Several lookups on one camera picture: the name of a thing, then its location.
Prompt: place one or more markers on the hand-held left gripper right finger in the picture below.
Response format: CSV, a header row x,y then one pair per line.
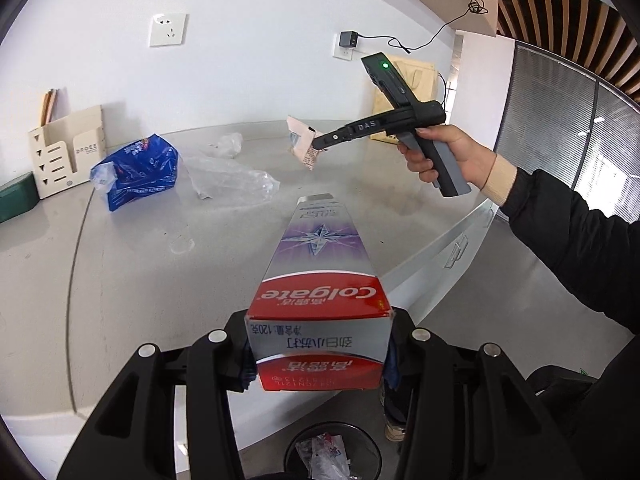
x,y
402,355

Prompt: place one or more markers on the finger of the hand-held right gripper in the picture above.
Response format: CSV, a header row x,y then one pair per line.
x,y
332,139

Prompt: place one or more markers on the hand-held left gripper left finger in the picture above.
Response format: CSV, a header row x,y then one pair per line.
x,y
235,355

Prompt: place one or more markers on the white paper packet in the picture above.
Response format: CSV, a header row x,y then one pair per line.
x,y
300,137

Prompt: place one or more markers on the black mesh wastebasket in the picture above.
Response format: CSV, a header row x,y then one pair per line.
x,y
367,452

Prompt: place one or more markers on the clear plastic bag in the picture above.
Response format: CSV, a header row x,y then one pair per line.
x,y
230,180

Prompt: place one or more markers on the red silver toothpaste box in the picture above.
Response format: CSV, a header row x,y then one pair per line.
x,y
320,270

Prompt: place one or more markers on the blue plastic packaging bag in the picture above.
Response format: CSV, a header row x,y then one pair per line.
x,y
137,170

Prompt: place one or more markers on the person's right forearm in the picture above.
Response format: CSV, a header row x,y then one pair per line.
x,y
575,230

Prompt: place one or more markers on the person's right hand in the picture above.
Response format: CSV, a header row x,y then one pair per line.
x,y
477,160

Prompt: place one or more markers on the yellow paper bag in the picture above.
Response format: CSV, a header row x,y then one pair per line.
x,y
420,80

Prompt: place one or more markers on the white socket plate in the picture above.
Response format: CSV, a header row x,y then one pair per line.
x,y
342,53

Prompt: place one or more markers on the black plug-in charger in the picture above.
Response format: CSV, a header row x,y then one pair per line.
x,y
349,40

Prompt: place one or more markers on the frosted glass partition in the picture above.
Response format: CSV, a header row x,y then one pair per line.
x,y
560,125

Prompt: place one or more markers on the beige desk organizer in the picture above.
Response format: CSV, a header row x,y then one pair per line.
x,y
65,155

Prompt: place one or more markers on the green storage box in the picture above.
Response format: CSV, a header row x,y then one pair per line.
x,y
17,197

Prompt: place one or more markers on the wooden chopsticks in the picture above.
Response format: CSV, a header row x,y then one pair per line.
x,y
49,105

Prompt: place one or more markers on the white wall socket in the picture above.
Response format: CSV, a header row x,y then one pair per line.
x,y
168,30

